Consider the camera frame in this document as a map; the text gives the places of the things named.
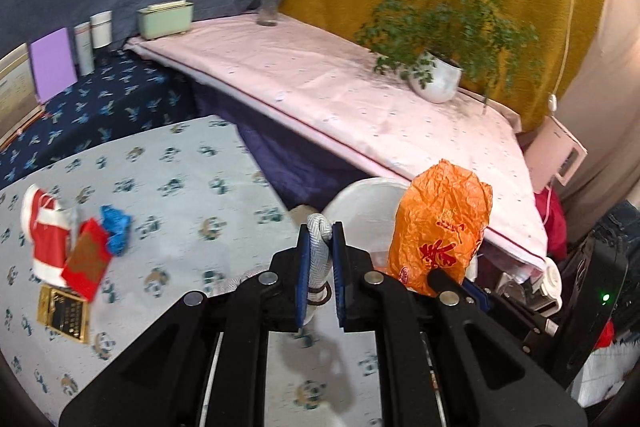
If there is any orange plastic bag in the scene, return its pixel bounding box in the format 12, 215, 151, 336
385, 159, 492, 297

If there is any blue wrapper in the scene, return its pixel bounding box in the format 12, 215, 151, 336
100, 205, 132, 257

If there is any red paper envelope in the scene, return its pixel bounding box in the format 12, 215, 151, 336
62, 218, 112, 303

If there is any gold black cigarette box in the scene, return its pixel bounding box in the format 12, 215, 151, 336
37, 285, 90, 343

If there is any red white paper cup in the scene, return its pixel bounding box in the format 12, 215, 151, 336
21, 184, 72, 288

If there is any white lined trash bin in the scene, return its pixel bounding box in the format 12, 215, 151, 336
290, 176, 417, 287

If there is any white round appliance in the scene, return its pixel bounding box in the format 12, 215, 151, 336
497, 258, 563, 337

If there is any panda print table cloth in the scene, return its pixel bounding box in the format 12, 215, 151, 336
1, 116, 382, 426

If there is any pink bed cover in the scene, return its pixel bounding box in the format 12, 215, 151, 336
126, 14, 547, 270

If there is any pink electric kettle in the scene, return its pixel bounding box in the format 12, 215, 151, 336
524, 116, 588, 193

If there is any potted green plant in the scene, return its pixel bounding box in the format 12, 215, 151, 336
355, 0, 544, 96

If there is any navy floral cloth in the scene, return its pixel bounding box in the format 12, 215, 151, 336
1, 51, 198, 187

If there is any green tissue box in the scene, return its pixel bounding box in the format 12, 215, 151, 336
138, 0, 194, 40

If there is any white jar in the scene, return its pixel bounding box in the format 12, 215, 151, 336
90, 11, 112, 50

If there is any white slim bottle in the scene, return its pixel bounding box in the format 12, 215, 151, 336
74, 22, 94, 77

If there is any desk calendar on stand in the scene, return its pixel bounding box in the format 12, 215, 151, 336
0, 43, 44, 150

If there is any purple card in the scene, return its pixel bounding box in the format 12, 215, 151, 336
29, 27, 77, 104

